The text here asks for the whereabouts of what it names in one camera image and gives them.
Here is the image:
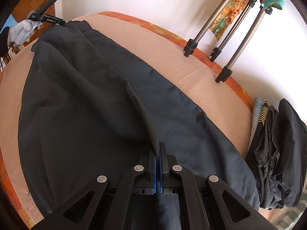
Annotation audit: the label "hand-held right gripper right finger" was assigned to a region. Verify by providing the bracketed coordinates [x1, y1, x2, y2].
[159, 142, 279, 230]

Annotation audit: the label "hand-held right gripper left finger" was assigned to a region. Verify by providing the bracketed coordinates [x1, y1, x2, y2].
[31, 150, 157, 230]

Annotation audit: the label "dark pants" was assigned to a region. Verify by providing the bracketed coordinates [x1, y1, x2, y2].
[18, 20, 261, 230]

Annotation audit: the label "person's left hand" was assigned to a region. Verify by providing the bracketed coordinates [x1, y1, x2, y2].
[8, 19, 44, 47]

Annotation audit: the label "grey checked garment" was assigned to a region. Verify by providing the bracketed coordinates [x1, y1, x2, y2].
[254, 105, 286, 209]

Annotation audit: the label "orange floral mattress sheet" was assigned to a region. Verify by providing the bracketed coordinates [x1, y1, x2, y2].
[0, 11, 253, 230]

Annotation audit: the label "black yellow-striped garment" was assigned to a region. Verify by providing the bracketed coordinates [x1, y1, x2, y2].
[245, 101, 270, 173]

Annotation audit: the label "peach blanket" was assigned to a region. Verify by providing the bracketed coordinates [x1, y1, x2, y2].
[0, 13, 255, 230]

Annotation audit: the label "light blue cloth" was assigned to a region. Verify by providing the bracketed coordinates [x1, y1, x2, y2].
[249, 97, 265, 135]

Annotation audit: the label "green striped pillow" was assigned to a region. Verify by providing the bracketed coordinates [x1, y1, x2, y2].
[276, 204, 305, 230]

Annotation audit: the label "orange floral hanging cloth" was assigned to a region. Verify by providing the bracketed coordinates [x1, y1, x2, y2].
[209, 0, 264, 42]

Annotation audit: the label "white wire rack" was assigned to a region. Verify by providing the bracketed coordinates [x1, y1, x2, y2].
[0, 45, 20, 72]

